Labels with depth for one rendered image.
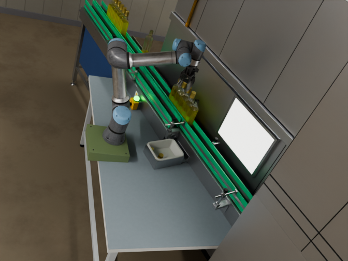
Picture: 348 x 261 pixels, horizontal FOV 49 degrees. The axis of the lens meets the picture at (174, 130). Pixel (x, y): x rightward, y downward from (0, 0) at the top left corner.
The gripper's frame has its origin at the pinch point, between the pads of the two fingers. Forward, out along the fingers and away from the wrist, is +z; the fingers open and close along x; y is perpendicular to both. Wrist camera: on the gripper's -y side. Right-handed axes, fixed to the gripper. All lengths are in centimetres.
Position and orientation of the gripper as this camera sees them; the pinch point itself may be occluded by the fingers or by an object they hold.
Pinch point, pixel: (183, 87)
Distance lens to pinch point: 254.4
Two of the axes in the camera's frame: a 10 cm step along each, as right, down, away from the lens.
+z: -3.1, 7.3, 6.1
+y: -4.4, 4.6, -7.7
